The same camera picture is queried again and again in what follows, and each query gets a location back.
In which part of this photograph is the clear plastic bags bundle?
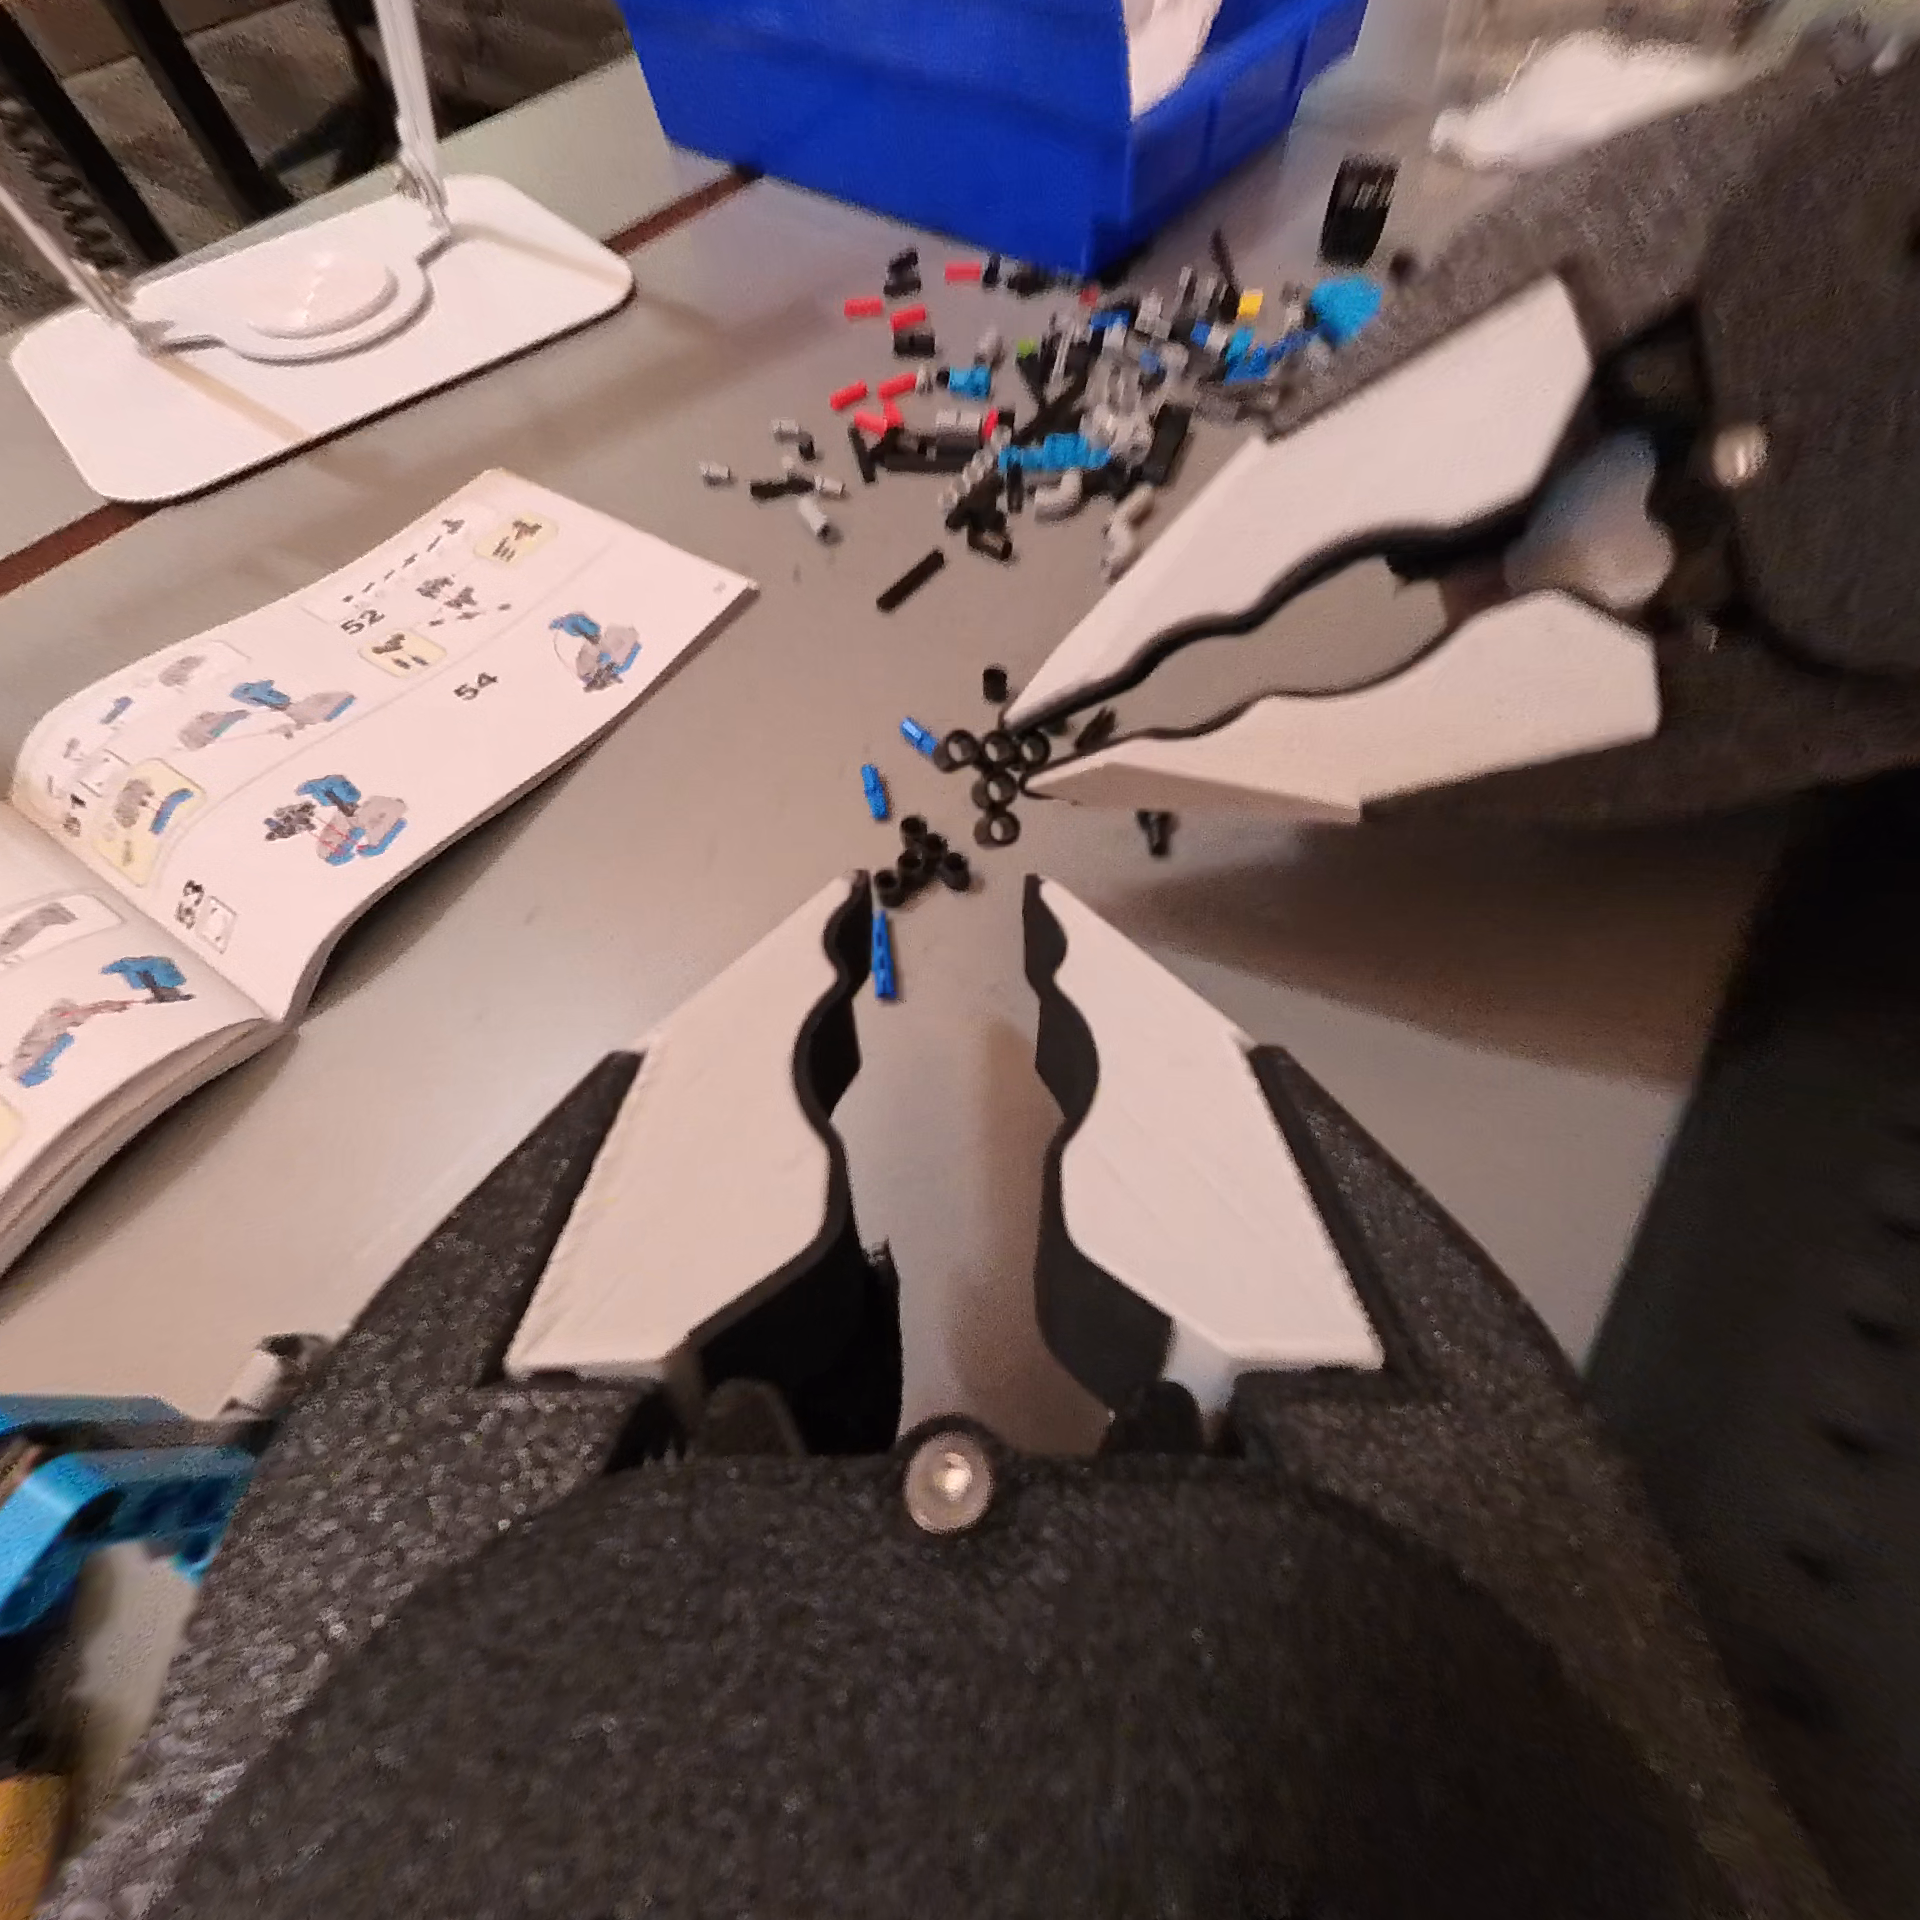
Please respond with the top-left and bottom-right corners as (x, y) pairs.
(1122, 0), (1224, 105)

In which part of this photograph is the grey desk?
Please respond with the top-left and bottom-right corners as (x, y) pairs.
(0, 43), (1756, 1423)

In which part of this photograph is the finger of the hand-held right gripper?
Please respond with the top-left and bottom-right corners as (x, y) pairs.
(999, 274), (1605, 732)
(1023, 586), (1667, 829)

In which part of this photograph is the black toy wheel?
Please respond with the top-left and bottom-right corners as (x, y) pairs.
(1320, 157), (1404, 252)

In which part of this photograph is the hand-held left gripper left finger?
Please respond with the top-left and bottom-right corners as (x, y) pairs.
(500, 867), (873, 1380)

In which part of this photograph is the blue black brick frame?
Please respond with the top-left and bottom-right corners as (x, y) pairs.
(0, 1400), (285, 1641)

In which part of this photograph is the black brick connector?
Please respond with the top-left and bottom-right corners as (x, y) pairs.
(873, 818), (971, 904)
(929, 719), (1054, 846)

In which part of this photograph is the blue plastic bin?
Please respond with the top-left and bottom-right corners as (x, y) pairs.
(623, 0), (1368, 281)

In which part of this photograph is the black perforated pad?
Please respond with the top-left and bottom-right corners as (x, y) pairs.
(1584, 794), (1920, 1920)

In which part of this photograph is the pile of small brick parts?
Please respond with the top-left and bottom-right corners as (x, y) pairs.
(698, 224), (1388, 605)

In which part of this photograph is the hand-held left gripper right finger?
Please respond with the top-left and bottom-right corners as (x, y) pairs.
(1018, 877), (1382, 1373)

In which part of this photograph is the instruction booklet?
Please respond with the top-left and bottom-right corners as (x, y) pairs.
(0, 465), (762, 1275)

